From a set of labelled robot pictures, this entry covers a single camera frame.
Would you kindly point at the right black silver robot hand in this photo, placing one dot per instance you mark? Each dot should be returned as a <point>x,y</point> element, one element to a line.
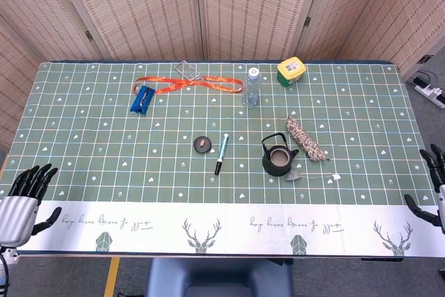
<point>441,199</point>

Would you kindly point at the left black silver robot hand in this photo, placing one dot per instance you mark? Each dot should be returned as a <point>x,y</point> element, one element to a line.
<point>17,210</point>

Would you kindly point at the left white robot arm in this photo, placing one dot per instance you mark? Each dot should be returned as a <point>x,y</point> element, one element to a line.
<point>8,255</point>

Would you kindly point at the black cast iron teapot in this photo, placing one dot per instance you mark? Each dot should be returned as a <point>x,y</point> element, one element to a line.
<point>274,169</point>

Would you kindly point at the small black round disc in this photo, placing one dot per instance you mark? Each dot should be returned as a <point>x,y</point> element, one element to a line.
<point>202,144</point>

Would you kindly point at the white power strip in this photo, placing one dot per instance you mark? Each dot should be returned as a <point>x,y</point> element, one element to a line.
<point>431,92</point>

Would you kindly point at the green grid tablecloth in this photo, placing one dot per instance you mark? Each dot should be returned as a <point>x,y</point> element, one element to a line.
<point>139,158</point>

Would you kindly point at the green tub with yellow lid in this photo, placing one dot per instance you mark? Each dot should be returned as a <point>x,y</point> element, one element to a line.
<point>291,71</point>

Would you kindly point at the blue padded chair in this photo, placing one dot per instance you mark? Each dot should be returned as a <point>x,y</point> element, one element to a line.
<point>219,276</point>

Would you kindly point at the clear plastic water bottle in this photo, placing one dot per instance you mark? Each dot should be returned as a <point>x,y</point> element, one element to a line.
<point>251,92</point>

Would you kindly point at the clear plastic badge holder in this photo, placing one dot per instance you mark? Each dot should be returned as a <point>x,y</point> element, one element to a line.
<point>186,70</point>

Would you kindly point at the woven bamboo folding screen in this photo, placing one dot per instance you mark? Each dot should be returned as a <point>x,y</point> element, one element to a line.
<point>139,8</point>

